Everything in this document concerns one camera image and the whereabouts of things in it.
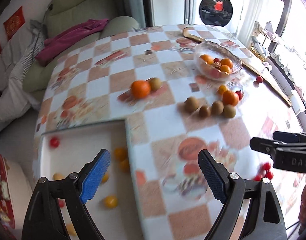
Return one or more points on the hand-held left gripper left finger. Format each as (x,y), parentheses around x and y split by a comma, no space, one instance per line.
(96,175)

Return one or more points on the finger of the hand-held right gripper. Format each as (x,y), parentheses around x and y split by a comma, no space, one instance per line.
(285,136)
(263,146)

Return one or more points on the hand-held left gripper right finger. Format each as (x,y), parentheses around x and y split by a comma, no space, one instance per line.
(213,180)

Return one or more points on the yellow tomatoes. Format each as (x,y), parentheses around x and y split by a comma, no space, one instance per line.
(110,201)

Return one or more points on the white rectangular tray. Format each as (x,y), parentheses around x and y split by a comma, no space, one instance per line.
(75,150)

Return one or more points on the small white stool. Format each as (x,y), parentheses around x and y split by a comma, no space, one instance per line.
(297,101)

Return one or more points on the brown kiwi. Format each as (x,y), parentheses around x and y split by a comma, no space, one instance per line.
(229,110)
(217,107)
(191,104)
(156,84)
(204,111)

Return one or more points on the orange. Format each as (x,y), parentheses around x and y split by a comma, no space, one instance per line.
(225,69)
(140,89)
(226,62)
(230,98)
(206,59)

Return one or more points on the white sneaker with black logo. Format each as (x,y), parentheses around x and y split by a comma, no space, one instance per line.
(290,73)

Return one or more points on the small orange citrus fruit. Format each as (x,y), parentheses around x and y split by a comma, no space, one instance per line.
(222,89)

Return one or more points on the red printed box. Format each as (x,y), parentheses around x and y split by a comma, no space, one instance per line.
(1,195)

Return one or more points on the metal shoe rack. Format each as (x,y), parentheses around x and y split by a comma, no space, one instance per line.
(261,42)

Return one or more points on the clear glass bowl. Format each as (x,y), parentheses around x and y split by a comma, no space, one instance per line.
(208,48)

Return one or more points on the striped grey white bedding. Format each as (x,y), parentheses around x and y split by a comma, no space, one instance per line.
(15,80)

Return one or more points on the white curtain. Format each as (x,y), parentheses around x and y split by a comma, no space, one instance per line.
(253,10)

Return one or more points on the magenta cloth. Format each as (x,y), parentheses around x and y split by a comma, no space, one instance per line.
(75,33)

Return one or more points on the white washing machine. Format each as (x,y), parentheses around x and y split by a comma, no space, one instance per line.
(218,5)

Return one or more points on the light green sofa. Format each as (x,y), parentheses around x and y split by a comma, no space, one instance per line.
(75,5)

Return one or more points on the white cabinet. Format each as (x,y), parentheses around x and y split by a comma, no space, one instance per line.
(165,2)

